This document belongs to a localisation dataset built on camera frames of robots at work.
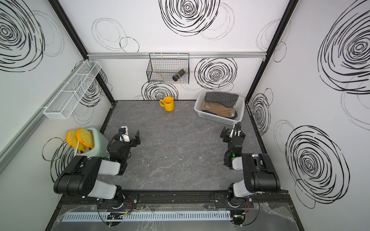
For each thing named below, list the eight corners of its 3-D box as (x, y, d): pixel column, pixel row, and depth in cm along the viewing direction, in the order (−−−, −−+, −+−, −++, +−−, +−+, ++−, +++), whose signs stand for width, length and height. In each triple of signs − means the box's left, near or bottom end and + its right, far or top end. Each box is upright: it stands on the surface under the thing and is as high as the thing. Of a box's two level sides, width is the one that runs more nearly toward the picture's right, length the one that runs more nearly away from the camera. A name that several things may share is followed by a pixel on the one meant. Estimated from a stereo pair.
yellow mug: (160, 111, 115) (158, 104, 109) (161, 104, 121) (160, 96, 114) (173, 111, 115) (173, 104, 109) (174, 104, 121) (173, 96, 114)
